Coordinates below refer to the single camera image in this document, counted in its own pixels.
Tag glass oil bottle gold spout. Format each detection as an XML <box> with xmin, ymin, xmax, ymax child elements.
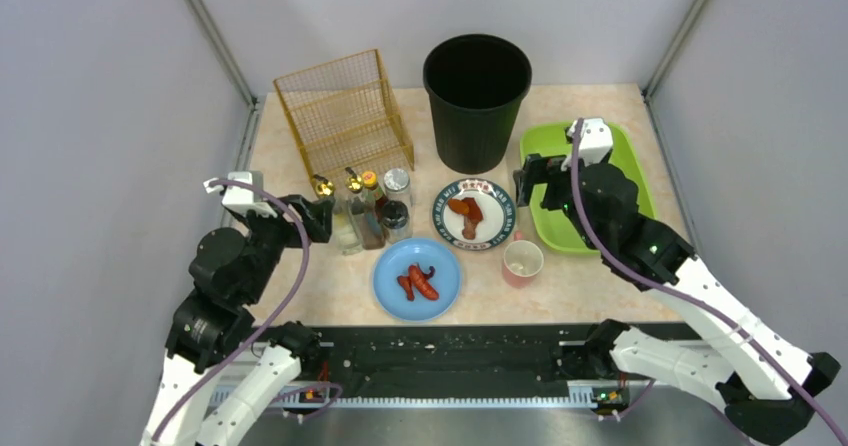
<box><xmin>312</xmin><ymin>174</ymin><xmax>364</xmax><ymax>256</ymax></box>

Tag sauce bottle yellow cap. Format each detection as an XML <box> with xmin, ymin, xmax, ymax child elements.
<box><xmin>362</xmin><ymin>170</ymin><xmax>388</xmax><ymax>220</ymax></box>

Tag black lid seasoning jar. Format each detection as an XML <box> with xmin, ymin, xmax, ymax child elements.
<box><xmin>381</xmin><ymin>200</ymin><xmax>412</xmax><ymax>244</ymax></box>

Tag silver lid spice jar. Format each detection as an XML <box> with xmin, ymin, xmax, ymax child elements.
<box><xmin>383</xmin><ymin>168</ymin><xmax>413</xmax><ymax>208</ymax></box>

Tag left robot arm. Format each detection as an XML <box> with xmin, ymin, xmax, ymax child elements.
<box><xmin>141</xmin><ymin>186</ymin><xmax>335</xmax><ymax>445</ymax></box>

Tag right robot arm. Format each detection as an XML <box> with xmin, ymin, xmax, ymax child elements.
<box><xmin>514</xmin><ymin>154</ymin><xmax>847</xmax><ymax>445</ymax></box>

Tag green plastic tray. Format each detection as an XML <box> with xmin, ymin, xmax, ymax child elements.
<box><xmin>519</xmin><ymin>118</ymin><xmax>656</xmax><ymax>256</ymax></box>

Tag white plate green rim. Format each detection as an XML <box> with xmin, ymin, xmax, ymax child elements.
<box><xmin>431</xmin><ymin>178</ymin><xmax>516</xmax><ymax>251</ymax></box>

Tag roasted meat pieces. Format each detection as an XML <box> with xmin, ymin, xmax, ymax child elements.
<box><xmin>448</xmin><ymin>197</ymin><xmax>483</xmax><ymax>240</ymax></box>

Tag blue plastic plate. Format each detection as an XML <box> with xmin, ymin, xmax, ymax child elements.
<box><xmin>371</xmin><ymin>238</ymin><xmax>463</xmax><ymax>323</ymax></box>

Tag pink cup white inside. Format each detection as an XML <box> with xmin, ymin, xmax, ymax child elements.
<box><xmin>501</xmin><ymin>231</ymin><xmax>544</xmax><ymax>288</ymax></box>

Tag black plastic trash bin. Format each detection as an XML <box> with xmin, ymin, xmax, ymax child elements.
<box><xmin>422</xmin><ymin>34</ymin><xmax>532</xmax><ymax>175</ymax></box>

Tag red sausage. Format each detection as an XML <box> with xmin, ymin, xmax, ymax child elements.
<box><xmin>396</xmin><ymin>264</ymin><xmax>440</xmax><ymax>301</ymax></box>

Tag gold wire basket rack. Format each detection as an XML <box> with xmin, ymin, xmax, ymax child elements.
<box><xmin>273</xmin><ymin>49</ymin><xmax>415</xmax><ymax>181</ymax></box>

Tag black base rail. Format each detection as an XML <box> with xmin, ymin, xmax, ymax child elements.
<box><xmin>298</xmin><ymin>323</ymin><xmax>637</xmax><ymax>400</ymax></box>

